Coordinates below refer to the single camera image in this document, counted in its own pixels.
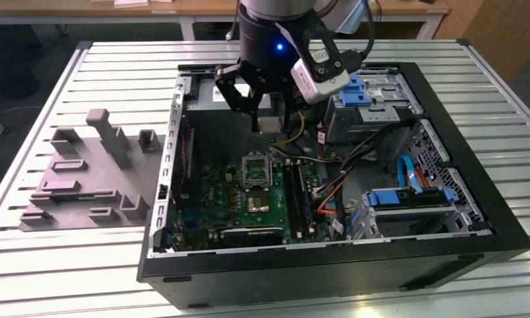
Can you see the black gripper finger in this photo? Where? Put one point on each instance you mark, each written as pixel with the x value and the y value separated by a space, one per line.
pixel 287 112
pixel 224 87

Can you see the silver CPU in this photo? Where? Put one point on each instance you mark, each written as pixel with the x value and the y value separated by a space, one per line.
pixel 271 125

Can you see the CPU socket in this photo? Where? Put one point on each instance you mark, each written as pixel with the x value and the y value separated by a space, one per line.
pixel 259 203

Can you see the grey power supply unit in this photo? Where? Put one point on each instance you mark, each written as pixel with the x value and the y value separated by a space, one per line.
pixel 212 132

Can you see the blue drive carrier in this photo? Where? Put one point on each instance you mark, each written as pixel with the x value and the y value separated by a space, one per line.
pixel 357 97

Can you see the silver drive cage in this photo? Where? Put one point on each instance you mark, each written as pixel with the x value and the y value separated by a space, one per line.
pixel 376 116

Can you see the black RAM slot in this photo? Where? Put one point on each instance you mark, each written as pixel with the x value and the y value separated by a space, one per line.
pixel 292 195

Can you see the small white box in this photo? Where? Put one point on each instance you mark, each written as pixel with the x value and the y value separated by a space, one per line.
pixel 132 3

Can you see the hard disk in blue carrier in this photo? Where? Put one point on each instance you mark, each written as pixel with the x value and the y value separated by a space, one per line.
pixel 387 197

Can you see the green motherboard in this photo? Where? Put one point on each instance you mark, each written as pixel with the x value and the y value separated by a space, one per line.
pixel 221 215

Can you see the black graphics card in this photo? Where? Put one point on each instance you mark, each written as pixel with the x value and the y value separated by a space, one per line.
pixel 252 233

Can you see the grey parts rack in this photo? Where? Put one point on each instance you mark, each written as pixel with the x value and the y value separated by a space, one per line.
pixel 92 165

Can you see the RAM stick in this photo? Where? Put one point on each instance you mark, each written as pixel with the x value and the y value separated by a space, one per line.
pixel 79 198

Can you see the black PC case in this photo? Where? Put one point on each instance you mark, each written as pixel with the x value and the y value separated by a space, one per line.
pixel 292 275

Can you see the wooden cabinet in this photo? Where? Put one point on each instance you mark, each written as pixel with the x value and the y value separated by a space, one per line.
pixel 504 33

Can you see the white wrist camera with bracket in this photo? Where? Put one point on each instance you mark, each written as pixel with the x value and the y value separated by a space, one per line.
pixel 323 87

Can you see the wooden desk white frame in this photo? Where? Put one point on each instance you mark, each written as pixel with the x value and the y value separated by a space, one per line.
pixel 92 11

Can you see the silver disk bay bracket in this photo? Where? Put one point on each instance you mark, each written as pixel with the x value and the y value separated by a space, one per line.
pixel 424 212

